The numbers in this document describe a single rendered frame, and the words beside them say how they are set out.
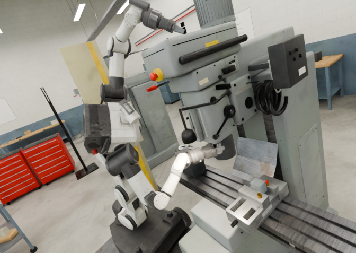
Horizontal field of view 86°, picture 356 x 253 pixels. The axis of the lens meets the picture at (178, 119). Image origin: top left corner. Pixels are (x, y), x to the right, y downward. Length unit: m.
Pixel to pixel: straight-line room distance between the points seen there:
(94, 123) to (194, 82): 0.56
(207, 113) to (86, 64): 1.89
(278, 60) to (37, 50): 9.59
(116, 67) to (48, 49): 8.87
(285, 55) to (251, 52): 0.30
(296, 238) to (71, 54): 2.53
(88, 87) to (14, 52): 7.60
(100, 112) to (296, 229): 1.12
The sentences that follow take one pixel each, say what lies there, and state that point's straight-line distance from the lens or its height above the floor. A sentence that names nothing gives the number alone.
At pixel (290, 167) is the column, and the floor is 0.91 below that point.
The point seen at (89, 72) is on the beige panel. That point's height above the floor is 1.97.
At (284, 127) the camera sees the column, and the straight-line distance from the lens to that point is 1.35.
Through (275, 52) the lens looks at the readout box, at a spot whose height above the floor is 1.69.
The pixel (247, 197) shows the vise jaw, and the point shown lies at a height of 1.03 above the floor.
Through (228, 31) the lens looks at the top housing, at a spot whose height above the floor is 1.85.
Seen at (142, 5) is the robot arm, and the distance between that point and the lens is 1.06.
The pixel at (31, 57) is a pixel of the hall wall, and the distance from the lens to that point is 9.98.
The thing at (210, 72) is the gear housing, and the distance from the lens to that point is 0.97.
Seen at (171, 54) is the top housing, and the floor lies 1.83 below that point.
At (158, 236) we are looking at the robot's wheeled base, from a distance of 1.76.
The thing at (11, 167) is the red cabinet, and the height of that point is 0.75.
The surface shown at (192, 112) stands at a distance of 1.02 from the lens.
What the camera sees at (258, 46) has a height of 1.72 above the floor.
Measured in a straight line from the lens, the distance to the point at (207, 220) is 1.34.
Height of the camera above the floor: 1.81
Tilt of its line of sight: 17 degrees down
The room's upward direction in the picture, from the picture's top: 19 degrees counter-clockwise
